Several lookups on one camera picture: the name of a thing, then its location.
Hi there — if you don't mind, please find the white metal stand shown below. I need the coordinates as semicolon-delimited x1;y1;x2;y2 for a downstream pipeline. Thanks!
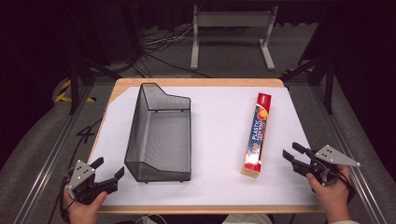
190;4;279;71

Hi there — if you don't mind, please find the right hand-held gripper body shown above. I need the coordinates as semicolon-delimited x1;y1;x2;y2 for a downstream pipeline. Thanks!
298;144;361;187

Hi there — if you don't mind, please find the black wire mesh basket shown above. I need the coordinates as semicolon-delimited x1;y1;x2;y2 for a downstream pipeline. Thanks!
123;82;192;184

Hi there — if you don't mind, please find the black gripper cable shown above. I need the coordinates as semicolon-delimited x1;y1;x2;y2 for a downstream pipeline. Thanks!
323;167;357;204
58;175;78;224

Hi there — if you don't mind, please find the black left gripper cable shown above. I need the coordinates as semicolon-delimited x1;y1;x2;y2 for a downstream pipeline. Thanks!
58;175;78;224

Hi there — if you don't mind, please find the yellow black hazard tape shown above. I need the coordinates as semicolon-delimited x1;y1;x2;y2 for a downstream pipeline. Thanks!
54;78;97;104

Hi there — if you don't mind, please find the person's right hand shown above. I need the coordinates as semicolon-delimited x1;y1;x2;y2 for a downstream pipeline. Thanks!
305;165;352;217

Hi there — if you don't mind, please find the white paper sheet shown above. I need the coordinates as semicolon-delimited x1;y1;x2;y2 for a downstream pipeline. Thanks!
98;86;319;207

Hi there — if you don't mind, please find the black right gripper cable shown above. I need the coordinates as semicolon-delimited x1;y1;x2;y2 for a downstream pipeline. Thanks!
323;167;357;204

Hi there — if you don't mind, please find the aluminium floor rail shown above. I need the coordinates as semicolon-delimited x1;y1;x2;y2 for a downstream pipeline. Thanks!
310;84;389;224
12;84;95;224

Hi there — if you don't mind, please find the black tripod stand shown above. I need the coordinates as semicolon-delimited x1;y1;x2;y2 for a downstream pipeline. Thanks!
280;55;336;116
67;52;123;116

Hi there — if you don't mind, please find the person's left hand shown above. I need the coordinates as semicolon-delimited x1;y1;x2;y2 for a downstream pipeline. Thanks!
64;189;108;224

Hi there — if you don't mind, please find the thin white cable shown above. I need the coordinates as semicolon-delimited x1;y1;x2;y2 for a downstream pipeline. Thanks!
134;213;170;224

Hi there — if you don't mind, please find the long plastic wrap box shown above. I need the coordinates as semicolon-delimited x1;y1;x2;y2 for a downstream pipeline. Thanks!
241;91;273;179

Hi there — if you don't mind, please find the bundle of floor cables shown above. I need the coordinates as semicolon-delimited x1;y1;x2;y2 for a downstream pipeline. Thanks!
124;23;214;79

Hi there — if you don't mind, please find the person's light clothing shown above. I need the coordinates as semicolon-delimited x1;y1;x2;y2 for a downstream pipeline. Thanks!
221;213;274;224

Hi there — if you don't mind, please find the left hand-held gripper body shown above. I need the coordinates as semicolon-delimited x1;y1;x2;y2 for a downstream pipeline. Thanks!
65;160;119;205

